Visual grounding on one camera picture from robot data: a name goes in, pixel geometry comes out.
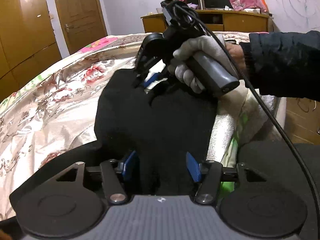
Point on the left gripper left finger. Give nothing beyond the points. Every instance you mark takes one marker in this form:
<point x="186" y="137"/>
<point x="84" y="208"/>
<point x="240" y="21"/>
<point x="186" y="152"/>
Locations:
<point x="127" y="166"/>

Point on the right hand white glove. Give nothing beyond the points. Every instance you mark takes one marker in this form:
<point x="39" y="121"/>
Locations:
<point x="210" y="46"/>

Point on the yellow wooden wardrobe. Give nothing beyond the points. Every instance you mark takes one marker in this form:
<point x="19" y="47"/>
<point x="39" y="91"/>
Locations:
<point x="28" y="44"/>

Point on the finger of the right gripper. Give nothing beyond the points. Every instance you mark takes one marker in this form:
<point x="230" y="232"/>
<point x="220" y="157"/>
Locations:
<point x="154" y="77"/>
<point x="141" y="74"/>

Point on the right forearm dark sleeve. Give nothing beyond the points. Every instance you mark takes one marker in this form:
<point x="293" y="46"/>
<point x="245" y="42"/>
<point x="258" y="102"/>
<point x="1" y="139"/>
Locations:
<point x="283" y="64"/>

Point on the wooden desk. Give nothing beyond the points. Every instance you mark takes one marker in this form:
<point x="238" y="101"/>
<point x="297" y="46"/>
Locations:
<point x="215" y="20"/>

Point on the floral silver bedspread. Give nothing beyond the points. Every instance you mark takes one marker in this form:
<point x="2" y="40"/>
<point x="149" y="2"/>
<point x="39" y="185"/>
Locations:
<point x="55" y="112"/>

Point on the pink floral blanket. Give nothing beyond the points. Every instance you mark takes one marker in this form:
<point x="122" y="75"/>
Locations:
<point x="98" y="44"/>

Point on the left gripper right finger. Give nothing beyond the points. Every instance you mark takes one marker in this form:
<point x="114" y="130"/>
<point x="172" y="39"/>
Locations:
<point x="195" y="169"/>

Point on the white fleece underblanket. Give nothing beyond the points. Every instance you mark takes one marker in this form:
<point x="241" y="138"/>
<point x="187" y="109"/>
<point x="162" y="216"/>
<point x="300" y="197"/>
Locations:
<point x="239" y="120"/>

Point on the black pants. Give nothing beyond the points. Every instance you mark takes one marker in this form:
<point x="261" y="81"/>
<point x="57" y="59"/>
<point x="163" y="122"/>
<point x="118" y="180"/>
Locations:
<point x="162" y="126"/>

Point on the wooden door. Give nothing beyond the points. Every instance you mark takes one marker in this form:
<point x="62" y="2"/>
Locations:
<point x="81" y="21"/>

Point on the metal thermos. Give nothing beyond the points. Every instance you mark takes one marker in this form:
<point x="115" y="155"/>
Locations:
<point x="201" y="4"/>

